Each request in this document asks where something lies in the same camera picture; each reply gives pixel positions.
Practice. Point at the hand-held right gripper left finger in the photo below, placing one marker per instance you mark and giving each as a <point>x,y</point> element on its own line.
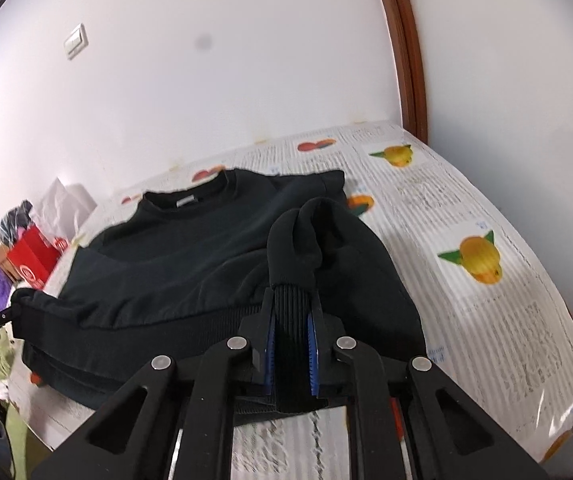
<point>266,355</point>

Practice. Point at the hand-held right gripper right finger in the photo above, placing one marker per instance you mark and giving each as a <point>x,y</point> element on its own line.
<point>314,357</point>

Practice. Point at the black long-sleeve sweatshirt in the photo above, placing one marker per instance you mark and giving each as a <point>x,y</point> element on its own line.
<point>166,260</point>

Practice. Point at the large red paper bag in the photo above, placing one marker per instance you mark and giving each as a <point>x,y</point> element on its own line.
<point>31,262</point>

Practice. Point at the dark plaid cloth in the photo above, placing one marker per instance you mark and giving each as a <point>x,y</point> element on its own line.
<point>16,220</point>

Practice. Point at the white plastic bag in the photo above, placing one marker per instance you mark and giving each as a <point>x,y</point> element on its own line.
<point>64,202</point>

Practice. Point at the fruit print tablecloth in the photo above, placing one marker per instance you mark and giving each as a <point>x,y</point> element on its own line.
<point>491,320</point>

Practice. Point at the white wall light switch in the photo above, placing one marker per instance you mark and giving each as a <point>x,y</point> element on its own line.
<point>75,41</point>

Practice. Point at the brown wooden door frame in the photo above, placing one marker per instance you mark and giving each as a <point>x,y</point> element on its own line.
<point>406,45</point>

